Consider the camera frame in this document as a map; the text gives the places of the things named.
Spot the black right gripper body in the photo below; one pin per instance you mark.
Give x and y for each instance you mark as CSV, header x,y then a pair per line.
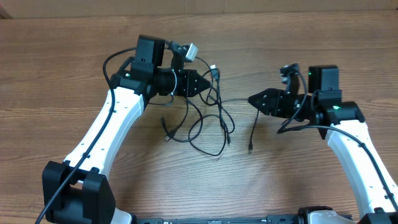
x,y
288,104

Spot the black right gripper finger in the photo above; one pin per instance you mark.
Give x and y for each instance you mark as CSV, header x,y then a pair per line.
x,y
266,95
265,108

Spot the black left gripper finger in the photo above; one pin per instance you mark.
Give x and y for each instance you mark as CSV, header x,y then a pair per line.
x,y
202,86
200,78

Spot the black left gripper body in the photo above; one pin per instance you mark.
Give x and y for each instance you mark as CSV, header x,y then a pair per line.
x,y
183,86

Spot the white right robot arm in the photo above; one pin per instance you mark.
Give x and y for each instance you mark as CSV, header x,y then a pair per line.
x,y
317,103

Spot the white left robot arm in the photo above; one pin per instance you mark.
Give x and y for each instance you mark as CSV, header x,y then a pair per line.
x,y
77,190

